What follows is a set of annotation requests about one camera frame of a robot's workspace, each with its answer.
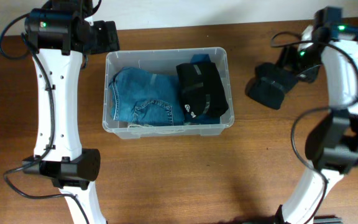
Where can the blue garment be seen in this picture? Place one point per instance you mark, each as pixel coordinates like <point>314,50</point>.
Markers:
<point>201,119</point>

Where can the clear plastic storage bin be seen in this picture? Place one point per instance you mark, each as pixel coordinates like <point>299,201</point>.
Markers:
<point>164,62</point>

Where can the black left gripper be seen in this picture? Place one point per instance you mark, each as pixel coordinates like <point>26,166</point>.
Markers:
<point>108,40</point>

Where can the small black garment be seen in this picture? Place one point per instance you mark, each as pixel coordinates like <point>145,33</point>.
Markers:
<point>270,85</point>

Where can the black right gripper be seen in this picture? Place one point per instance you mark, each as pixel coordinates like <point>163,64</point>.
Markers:
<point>286,60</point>

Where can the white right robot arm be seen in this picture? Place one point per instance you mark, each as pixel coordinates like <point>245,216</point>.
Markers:
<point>331,148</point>

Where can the dark blue jeans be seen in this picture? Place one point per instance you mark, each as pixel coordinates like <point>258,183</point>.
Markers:
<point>138,95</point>

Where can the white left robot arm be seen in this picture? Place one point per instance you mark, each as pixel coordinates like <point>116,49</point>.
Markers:
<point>58,153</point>

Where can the light blue jeans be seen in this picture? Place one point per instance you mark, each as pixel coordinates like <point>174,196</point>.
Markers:
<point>136,124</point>

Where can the black garment with white print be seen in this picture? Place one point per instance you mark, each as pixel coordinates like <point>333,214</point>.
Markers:
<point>202,90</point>

